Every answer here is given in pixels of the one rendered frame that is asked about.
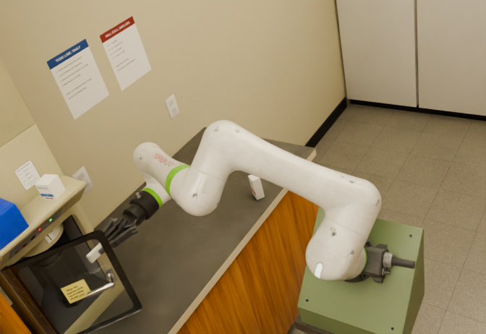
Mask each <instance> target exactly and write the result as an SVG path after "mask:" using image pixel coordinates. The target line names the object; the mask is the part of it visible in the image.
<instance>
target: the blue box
mask: <svg viewBox="0 0 486 334"><path fill-rule="evenodd" d="M28 227H29V225H28V224H27V222H26V220H25V219H24V217H23V216H22V214H21V212H20V210H19V209H18V208H17V206H16V205H15V204H14V203H12V202H10V201H7V200H4V199H2V198H0V250H2V249H3V248H4V247H5V246H6V245H7V244H9V243H10V242H11V241H12V240H14V239H15V238H16V237H18V236H19V235H20V234H21V233H22V232H23V231H24V230H26V229H27V228H28Z"/></svg>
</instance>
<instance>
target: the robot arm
mask: <svg viewBox="0 0 486 334"><path fill-rule="evenodd" d="M133 161H134V164H135V165H136V167H137V168H138V170H139V171H140V173H141V174H142V176H143V177H144V179H145V181H146V186H145V187H144V188H143V189H142V190H141V191H140V192H137V193H136V196H135V197H134V198H132V199H131V200H130V202H129V206H128V207H127V208H125V209H124V212H123V214H122V215H120V216H119V217H118V218H116V219H113V218H110V219H109V222H108V223H107V225H106V226H105V228H104V229H103V230H102V231H103V232H104V234H105V236H106V238H107V239H108V242H109V244H110V245H111V247H113V248H115V247H117V246H119V245H120V244H121V243H122V242H123V241H125V240H127V239H128V238H129V237H130V236H132V235H134V234H137V233H138V230H137V226H138V225H140V224H141V223H142V222H143V221H144V220H148V219H149V218H150V217H151V216H152V215H153V214H154V213H155V212H156V211H157V210H158V209H159V208H160V207H161V206H162V205H164V204H165V203H166V202H168V201H169V200H171V199H173V200H174V201H175V202H176V204H177V205H179V206H180V207H181V208H182V209H183V210H184V211H185V212H187V213H189V214H190V215H194V216H204V215H207V214H209V213H211V212H213V211H214V210H215V209H216V207H217V206H218V203H219V202H220V199H221V195H222V193H223V189H224V187H225V184H226V180H227V178H228V177H229V175H230V173H232V172H234V171H243V172H245V173H248V174H252V175H253V176H256V177H259V178H261V179H264V180H266V181H269V182H271V183H273V184H276V185H278V186H280V187H283V188H284V189H287V190H289V191H290V192H293V193H295V194H297V195H299V196H300V197H303V198H305V199H306V200H309V201H310V202H312V203H314V204H316V205H318V206H319V207H321V208H322V209H324V212H325V215H324V218H323V220H322V222H321V224H320V225H319V227H318V229H317V230H316V232H315V233H314V235H313V237H312V238H311V239H310V242H309V244H308V245H307V249H306V253H305V258H306V263H307V266H308V268H309V269H310V271H311V272H312V273H313V274H314V275H315V276H316V277H318V278H320V279H322V280H325V281H346V282H349V283H358V282H361V281H364V280H366V279H368V278H369V277H371V278H372V279H373V280H374V281H375V282H377V283H382V282H383V279H384V278H385V276H386V274H389V275H390V274H391V272H390V271H387V268H386V267H388V268H390V267H393V265H396V266H401V267H407V268H412V269H414V266H415V265H414V264H415V262H414V261H412V260H405V259H400V258H396V257H394V256H393V254H391V253H388V249H387V247H388V245H387V244H378V245H377V246H376V247H374V246H373V244H372V243H371V241H370V240H369V239H367V238H368V236H369V235H370V232H371V230H372V227H373V225H374V223H375V221H376V218H377V216H378V214H379V212H380V209H381V205H382V200H381V196H380V193H379V191H378V189H377V188H376V186H375V185H374V184H372V183H371V182H369V181H368V180H365V179H361V178H358V177H355V176H350V175H348V174H344V173H341V172H338V171H334V170H332V169H329V168H326V167H323V166H320V165H318V164H316V163H313V162H310V161H308V160H305V159H303V158H300V157H298V156H296V155H293V154H291V153H289V152H286V151H285V150H282V149H281V148H279V147H276V146H275V145H272V144H270V143H269V142H266V141H265V140H262V139H261V138H259V137H257V136H256V135H254V134H252V133H251V132H248V131H247V130H246V129H244V128H242V127H240V126H239V125H237V124H235V123H234V122H232V121H227V120H220V121H216V122H214V123H212V124H211V125H210V126H209V127H208V128H207V129H206V130H205V132H204V134H203V136H202V139H201V142H200V146H199V148H198V150H197V153H196V155H195V158H194V160H193V162H192V165H191V166H189V165H187V164H185V163H181V162H179V161H177V160H174V159H173V158H171V157H170V156H168V155H167V154H166V153H165V152H164V151H162V149H161V148H160V147H159V146H158V145H157V144H155V143H152V142H144V143H142V144H140V145H139V146H137V148H136V149H135V151H134V154H133Z"/></svg>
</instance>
